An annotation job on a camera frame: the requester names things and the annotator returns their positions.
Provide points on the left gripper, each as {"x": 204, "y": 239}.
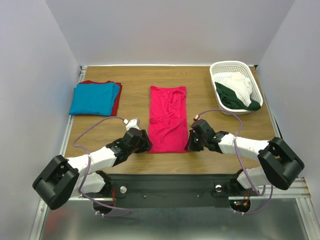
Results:
{"x": 146, "y": 144}

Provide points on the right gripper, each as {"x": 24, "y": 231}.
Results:
{"x": 193, "y": 140}

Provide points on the pink t-shirt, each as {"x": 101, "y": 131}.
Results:
{"x": 168, "y": 124}

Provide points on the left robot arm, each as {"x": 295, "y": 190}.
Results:
{"x": 62, "y": 177}

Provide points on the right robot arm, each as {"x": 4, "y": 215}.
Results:
{"x": 279, "y": 164}

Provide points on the dark red folded t-shirt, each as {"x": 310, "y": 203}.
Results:
{"x": 117, "y": 93}

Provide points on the dark green t-shirt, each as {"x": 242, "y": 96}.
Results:
{"x": 230, "y": 100}

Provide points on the blue folded t-shirt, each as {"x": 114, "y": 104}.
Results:
{"x": 92, "y": 98}

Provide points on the white t-shirt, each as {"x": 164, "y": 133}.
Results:
{"x": 241, "y": 85}

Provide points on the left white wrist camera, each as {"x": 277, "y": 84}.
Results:
{"x": 133, "y": 123}

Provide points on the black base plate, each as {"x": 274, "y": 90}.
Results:
{"x": 170, "y": 190}

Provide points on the aluminium frame rail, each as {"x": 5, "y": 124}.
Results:
{"x": 280, "y": 213}

